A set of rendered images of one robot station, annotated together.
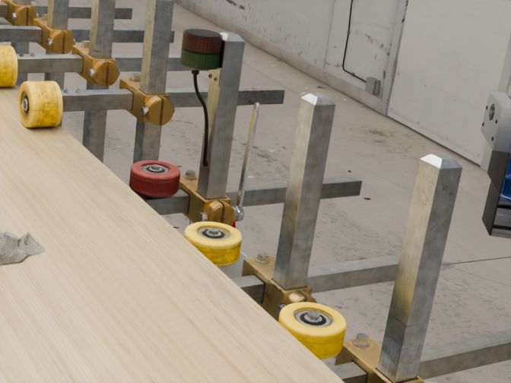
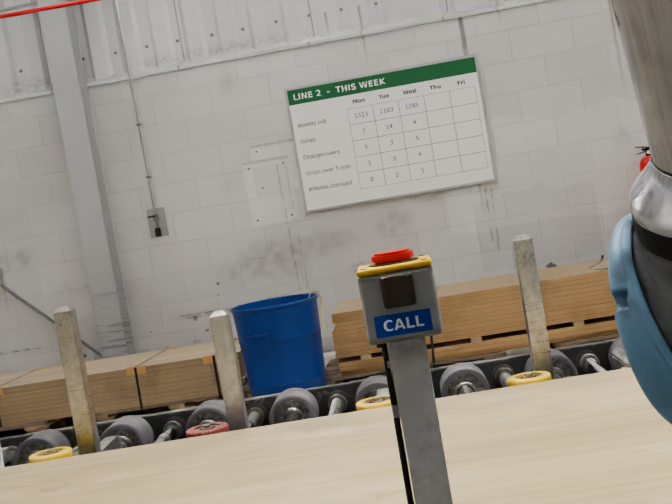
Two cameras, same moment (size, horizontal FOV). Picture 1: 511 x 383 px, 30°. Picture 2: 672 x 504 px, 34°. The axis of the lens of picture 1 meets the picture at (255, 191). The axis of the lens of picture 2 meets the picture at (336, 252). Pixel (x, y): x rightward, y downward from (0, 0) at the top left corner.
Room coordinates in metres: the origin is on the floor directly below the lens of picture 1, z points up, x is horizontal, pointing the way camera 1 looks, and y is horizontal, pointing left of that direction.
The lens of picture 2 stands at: (1.40, -1.22, 1.29)
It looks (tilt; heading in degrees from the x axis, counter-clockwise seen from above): 3 degrees down; 127
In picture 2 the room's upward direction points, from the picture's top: 10 degrees counter-clockwise
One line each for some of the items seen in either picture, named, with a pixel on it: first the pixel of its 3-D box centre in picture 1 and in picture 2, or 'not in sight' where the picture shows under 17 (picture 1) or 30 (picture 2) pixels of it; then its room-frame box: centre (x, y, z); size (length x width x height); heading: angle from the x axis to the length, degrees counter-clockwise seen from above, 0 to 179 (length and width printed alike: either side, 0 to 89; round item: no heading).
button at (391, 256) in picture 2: not in sight; (393, 259); (0.81, -0.35, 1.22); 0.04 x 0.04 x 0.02
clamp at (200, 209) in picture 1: (201, 203); not in sight; (1.47, 0.09, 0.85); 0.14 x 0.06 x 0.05; 33
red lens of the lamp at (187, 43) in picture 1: (201, 40); not in sight; (1.42, 0.11, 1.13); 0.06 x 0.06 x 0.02
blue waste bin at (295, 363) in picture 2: not in sight; (285, 354); (-3.01, 4.01, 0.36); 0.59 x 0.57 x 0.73; 120
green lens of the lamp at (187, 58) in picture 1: (200, 57); not in sight; (1.42, 0.11, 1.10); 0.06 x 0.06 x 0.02
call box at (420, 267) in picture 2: not in sight; (400, 302); (0.81, -0.35, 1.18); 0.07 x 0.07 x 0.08; 33
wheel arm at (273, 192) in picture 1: (255, 195); not in sight; (1.55, 0.00, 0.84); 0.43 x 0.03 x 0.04; 123
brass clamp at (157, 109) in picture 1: (145, 101); not in sight; (1.68, 0.22, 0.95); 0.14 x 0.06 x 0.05; 33
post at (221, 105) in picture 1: (212, 178); not in sight; (1.45, 0.07, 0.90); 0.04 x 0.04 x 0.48; 33
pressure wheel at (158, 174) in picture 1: (152, 198); not in sight; (1.44, 0.16, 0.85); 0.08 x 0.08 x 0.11
